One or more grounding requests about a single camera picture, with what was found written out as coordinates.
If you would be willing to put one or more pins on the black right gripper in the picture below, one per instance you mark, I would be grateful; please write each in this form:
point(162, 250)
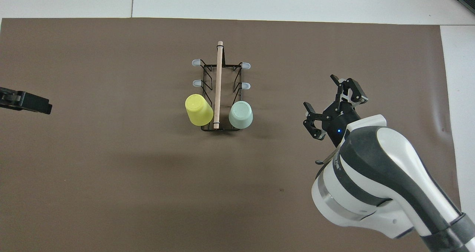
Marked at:
point(339, 120)

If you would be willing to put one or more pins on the pale green plastic cup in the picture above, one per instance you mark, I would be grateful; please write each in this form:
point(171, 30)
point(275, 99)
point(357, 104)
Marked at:
point(241, 115)

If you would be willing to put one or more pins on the yellow plastic cup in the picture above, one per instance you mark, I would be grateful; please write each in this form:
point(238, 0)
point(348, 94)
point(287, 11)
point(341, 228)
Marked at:
point(198, 110)

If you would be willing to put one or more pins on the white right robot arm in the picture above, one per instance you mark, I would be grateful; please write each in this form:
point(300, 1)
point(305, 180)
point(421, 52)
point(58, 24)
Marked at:
point(382, 177)

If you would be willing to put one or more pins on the brown table mat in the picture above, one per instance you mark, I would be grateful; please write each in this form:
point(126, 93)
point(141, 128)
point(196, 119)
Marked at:
point(148, 207)

